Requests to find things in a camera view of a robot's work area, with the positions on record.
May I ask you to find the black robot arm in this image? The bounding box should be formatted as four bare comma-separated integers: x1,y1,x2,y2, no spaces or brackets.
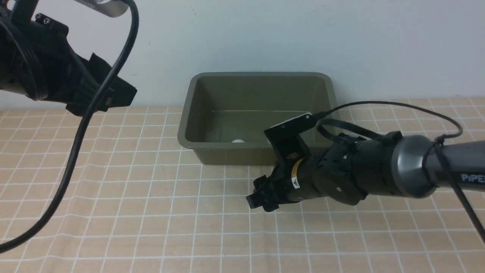
0,0,111,116

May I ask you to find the beige grid tablecloth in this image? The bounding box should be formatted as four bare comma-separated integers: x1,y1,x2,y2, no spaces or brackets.
0,104,484,273

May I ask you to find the olive green plastic bin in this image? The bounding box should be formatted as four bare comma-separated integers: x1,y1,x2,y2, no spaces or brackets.
177,72,338,166

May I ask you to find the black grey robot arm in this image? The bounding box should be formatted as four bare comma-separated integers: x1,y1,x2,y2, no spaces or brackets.
246,132,451,212

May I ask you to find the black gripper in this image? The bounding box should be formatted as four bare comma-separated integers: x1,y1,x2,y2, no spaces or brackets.
246,143,368,212
1,14,138,116

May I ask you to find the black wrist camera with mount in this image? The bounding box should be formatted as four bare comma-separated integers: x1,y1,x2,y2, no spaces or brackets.
75,0,129,18
263,112,318,165

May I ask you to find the black camera cable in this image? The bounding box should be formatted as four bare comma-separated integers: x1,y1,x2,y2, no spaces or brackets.
314,101,485,243
0,0,139,254

